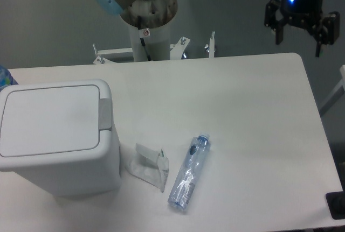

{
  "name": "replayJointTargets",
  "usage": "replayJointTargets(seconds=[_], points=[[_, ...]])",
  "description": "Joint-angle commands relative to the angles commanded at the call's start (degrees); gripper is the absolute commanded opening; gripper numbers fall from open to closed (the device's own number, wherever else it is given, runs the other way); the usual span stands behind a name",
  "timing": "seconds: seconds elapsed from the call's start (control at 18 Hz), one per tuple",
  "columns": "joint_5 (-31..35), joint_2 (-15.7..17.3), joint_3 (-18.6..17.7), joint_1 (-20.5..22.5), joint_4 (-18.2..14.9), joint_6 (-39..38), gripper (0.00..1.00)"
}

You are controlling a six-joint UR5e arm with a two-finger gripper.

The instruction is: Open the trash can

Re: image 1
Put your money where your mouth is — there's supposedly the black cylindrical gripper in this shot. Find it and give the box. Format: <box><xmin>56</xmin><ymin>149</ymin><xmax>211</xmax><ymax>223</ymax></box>
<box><xmin>264</xmin><ymin>0</ymin><xmax>340</xmax><ymax>58</ymax></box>

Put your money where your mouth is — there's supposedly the white push-top trash can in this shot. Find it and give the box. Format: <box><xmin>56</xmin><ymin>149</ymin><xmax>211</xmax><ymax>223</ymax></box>
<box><xmin>1</xmin><ymin>79</ymin><xmax>121</xmax><ymax>196</ymax></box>

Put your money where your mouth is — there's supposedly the clear plastic water bottle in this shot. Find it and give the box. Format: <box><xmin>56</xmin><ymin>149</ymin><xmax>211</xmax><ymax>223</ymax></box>
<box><xmin>168</xmin><ymin>133</ymin><xmax>211</xmax><ymax>211</ymax></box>

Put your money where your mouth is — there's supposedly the crumpled white plastic wrapper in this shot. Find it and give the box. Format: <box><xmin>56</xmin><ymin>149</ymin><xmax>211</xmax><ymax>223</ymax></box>
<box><xmin>125</xmin><ymin>143</ymin><xmax>169</xmax><ymax>193</ymax></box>

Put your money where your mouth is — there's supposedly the blue bottle at left edge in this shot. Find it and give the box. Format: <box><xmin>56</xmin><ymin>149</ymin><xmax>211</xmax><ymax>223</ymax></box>
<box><xmin>0</xmin><ymin>65</ymin><xmax>18</xmax><ymax>90</ymax></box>

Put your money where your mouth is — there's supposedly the white frame at right edge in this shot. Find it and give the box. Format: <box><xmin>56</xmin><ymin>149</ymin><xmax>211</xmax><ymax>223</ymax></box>
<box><xmin>319</xmin><ymin>65</ymin><xmax>344</xmax><ymax>116</ymax></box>

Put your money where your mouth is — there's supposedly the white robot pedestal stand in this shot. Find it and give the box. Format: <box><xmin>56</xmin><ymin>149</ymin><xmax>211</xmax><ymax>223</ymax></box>
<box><xmin>92</xmin><ymin>0</ymin><xmax>218</xmax><ymax>65</ymax></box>

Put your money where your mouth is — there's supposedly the black table clamp mount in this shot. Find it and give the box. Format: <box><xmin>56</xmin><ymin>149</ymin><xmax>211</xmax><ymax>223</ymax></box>
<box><xmin>326</xmin><ymin>191</ymin><xmax>344</xmax><ymax>220</ymax></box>

